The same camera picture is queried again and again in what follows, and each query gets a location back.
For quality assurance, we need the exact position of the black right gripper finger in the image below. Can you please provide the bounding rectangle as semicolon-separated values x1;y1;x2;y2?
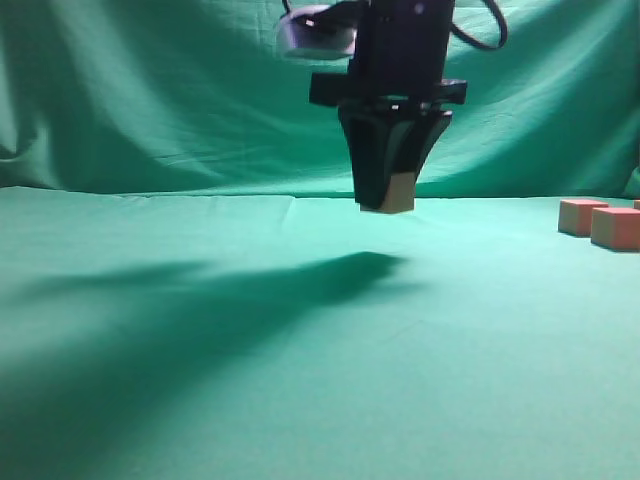
399;110;453;174

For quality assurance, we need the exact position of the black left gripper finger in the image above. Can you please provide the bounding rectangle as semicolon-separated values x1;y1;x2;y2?
338;104;412;208

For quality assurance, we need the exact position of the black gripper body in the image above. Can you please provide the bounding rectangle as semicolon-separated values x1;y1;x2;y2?
309;1;467;107

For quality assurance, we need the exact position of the pink wooden cube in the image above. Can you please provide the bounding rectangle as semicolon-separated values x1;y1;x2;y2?
360;172;416;214

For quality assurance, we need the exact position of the pink cube back right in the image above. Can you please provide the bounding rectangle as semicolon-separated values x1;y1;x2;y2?
558;199;609;237

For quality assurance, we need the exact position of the pink cube front right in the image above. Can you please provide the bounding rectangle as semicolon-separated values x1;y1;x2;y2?
590;207;639;251

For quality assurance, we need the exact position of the green backdrop cloth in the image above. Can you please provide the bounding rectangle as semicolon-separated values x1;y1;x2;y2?
1;1;639;198

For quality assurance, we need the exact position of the green table cloth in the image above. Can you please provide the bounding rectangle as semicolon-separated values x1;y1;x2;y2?
1;188;639;479

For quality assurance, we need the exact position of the black cable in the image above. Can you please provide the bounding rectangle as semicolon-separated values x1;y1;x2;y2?
450;0;509;52

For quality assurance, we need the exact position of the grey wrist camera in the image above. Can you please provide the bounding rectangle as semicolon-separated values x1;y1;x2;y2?
276;1;361;61

